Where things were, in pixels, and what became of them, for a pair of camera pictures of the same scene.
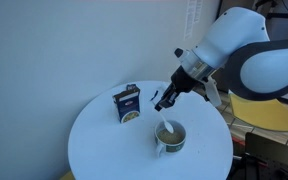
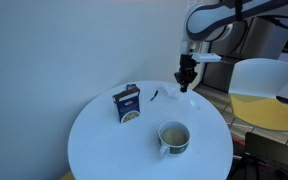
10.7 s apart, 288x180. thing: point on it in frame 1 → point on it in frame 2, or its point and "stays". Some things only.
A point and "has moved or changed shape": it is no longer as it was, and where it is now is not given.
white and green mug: (167, 142) has moved or changed shape
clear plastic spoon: (167, 125) → (194, 105)
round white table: (102, 147) stays
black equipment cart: (265, 159) stays
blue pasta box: (128, 103) stays
